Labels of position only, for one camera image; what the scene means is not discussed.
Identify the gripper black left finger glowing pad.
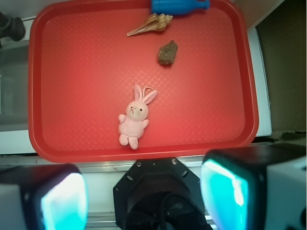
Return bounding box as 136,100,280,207
0,164,89,230

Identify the grey sink faucet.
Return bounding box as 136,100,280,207
0,12,26,42

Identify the red plastic tray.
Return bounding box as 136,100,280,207
28,0,259,163

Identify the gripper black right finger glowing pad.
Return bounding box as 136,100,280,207
200,143,307,230

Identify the brown cardboard panel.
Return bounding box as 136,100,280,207
256,0,307,139

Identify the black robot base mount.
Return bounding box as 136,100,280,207
113,158,211,230

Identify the brown rough rock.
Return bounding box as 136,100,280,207
158,40,178,66

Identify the pink plush bunny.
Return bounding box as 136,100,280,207
118,84,158,150

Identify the tan spiral seashell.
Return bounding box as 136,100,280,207
126,13,173,37

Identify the grey toy sink basin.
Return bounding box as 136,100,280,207
0,41,29,132

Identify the blue plastic bottle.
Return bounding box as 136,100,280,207
151,0,210,15

